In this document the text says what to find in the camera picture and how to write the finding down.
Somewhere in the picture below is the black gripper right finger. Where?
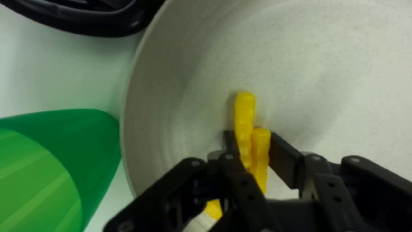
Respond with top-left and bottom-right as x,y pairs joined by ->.
270,134 -> 412,232

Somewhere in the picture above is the green plastic cup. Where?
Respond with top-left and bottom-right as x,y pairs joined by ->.
0,110 -> 122,232

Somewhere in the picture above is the black square tray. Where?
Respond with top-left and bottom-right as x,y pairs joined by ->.
0,0 -> 167,38

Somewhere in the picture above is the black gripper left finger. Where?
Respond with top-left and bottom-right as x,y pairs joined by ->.
104,131 -> 276,232

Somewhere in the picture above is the beige round plate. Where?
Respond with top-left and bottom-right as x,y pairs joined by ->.
123,0 -> 412,194

